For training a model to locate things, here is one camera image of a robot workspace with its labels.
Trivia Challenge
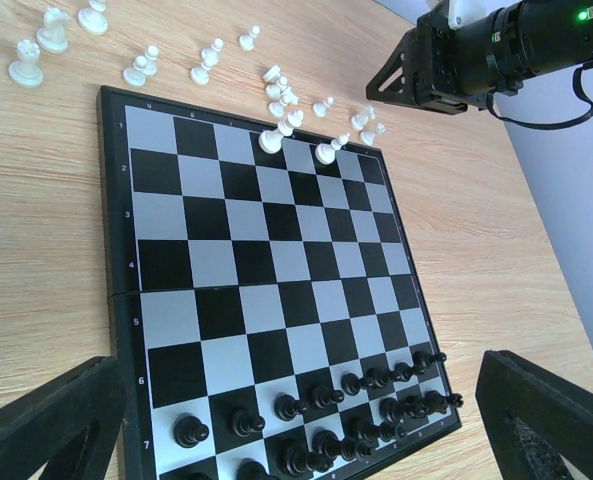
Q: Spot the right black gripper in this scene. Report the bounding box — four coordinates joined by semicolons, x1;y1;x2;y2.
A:
365;9;526;113

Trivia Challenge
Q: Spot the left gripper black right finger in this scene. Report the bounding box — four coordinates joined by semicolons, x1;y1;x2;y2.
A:
476;350;593;479

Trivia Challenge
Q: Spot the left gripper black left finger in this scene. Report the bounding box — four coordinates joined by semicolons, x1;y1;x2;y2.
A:
0;356;126;479

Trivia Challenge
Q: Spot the white chess piece cluster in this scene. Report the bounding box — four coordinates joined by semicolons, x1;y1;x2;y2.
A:
315;132;351;165

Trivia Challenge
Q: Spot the white king chess piece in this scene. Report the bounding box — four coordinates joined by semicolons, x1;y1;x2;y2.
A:
258;110;304;154

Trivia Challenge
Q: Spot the black king chess piece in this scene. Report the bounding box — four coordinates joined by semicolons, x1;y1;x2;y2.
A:
343;413;407;442

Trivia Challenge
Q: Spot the black queen chess piece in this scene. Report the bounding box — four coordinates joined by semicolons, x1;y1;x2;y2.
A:
312;430;375;462

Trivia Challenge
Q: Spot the black bishop chess piece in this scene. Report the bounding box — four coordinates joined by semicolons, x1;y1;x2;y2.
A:
278;441;329;477

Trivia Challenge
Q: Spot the black knight chess piece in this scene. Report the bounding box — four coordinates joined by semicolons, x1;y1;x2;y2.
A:
236;459;271;480

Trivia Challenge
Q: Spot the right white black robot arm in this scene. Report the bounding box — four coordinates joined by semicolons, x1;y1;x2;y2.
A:
366;1;593;115

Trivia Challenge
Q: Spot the white chess piece far right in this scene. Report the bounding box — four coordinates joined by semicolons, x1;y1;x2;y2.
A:
350;105;375;131

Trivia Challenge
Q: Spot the black chess piece right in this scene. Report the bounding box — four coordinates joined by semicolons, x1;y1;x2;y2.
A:
423;390;464;415

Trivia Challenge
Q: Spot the white queen chess piece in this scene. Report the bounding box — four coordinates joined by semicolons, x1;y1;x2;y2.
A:
261;65;290;100

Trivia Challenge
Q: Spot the white chess piece left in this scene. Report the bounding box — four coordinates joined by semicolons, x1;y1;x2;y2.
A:
36;6;70;54

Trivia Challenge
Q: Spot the white chess piece leftmost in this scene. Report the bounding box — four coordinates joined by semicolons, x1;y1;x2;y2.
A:
8;39;44;89

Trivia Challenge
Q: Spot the white pawn near right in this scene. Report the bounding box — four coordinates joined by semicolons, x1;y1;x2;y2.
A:
312;96;334;118

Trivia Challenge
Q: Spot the black pawn rightmost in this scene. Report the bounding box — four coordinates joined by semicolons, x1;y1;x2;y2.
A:
412;350;447;371

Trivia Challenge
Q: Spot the black pawn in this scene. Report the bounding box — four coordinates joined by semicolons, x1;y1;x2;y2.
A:
274;393;309;421
172;414;210;449
412;350;447;371
367;367;401;389
231;409;266;437
341;373;375;396
390;362;426;382
310;385;345;409

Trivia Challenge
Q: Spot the white pawn right centre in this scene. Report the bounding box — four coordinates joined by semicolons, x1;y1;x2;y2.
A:
267;95;298;119

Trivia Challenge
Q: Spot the black pawn middle right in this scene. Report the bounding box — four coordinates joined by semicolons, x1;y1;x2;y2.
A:
390;362;426;382

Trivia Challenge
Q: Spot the white pawn top centre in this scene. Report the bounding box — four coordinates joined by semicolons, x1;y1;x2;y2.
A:
238;25;261;52

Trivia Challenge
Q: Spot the black pawn lower right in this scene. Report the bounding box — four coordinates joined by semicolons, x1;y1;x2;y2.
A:
367;367;401;389

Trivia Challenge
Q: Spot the black pawn front left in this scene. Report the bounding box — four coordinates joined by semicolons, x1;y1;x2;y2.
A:
341;373;375;396

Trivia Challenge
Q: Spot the white pawn extra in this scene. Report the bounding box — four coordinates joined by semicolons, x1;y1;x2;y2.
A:
144;45;159;77

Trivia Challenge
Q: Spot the black and white chessboard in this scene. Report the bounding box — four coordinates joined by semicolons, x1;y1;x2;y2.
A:
97;86;461;479

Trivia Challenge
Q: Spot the white pawn far left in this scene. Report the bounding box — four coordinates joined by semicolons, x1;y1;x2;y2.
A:
77;0;109;36

